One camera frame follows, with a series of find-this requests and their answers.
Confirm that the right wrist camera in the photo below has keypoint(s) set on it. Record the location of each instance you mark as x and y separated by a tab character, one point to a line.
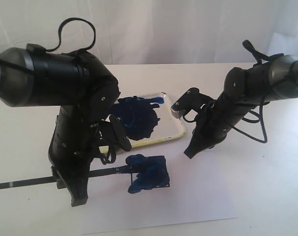
192	99

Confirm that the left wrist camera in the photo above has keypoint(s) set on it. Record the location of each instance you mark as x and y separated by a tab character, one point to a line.
114	134

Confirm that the black paintbrush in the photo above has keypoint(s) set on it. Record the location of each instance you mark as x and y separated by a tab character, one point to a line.
146	173

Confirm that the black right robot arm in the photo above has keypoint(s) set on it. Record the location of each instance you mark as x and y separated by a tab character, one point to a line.
244	90

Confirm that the white paper with square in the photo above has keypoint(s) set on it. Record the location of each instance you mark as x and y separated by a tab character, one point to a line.
197	192

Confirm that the white paint tray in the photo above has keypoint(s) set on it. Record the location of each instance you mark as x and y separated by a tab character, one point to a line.
147	119

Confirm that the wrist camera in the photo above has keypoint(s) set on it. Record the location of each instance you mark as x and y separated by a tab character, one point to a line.
192	99
114	134

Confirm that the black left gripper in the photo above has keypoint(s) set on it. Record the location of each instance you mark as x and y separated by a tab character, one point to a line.
70	155

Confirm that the white backdrop curtain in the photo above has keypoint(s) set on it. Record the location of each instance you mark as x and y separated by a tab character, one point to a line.
153	31

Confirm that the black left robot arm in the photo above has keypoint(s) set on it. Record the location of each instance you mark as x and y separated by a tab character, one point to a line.
85	90

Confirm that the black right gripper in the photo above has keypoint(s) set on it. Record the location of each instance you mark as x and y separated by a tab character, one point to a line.
212	127

